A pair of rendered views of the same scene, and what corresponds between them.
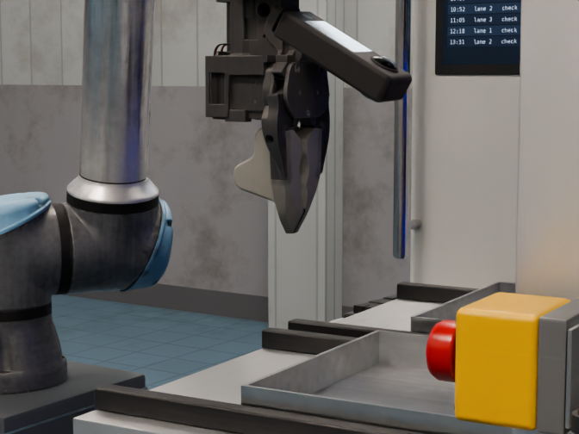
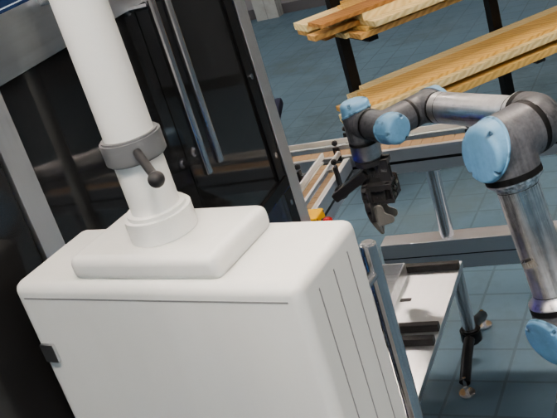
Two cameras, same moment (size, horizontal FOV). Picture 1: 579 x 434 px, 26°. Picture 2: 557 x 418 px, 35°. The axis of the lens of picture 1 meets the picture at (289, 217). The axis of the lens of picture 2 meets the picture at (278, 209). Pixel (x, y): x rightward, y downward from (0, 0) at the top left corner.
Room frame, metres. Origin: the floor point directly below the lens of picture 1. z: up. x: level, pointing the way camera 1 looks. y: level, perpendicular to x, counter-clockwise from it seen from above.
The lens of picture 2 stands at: (3.12, -0.34, 2.05)
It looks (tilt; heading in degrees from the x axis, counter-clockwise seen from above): 23 degrees down; 177
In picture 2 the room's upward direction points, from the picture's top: 18 degrees counter-clockwise
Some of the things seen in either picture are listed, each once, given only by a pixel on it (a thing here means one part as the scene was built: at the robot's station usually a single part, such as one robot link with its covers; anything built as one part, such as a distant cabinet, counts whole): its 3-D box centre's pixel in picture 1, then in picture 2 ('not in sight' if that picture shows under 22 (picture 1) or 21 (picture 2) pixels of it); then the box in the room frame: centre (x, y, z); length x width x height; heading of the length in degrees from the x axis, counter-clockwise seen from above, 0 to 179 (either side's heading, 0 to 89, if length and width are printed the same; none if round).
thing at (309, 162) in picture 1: (283, 176); (384, 219); (1.09, 0.01, 1.08); 0.06 x 0.03 x 0.09; 60
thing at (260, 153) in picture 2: not in sight; (217, 102); (1.07, -0.30, 1.51); 0.43 x 0.01 x 0.59; 150
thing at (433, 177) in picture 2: not in sight; (452, 256); (0.25, 0.36, 0.46); 0.09 x 0.09 x 0.77; 60
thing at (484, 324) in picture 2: not in sight; (472, 343); (0.25, 0.36, 0.07); 0.50 x 0.08 x 0.14; 150
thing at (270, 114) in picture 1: (282, 127); not in sight; (1.04, 0.01, 1.13); 0.05 x 0.02 x 0.09; 150
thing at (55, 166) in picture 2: not in sight; (126, 187); (1.46, -0.53, 1.51); 0.47 x 0.01 x 0.59; 150
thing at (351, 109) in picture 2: not in sight; (359, 121); (1.07, 0.01, 1.35); 0.09 x 0.08 x 0.11; 23
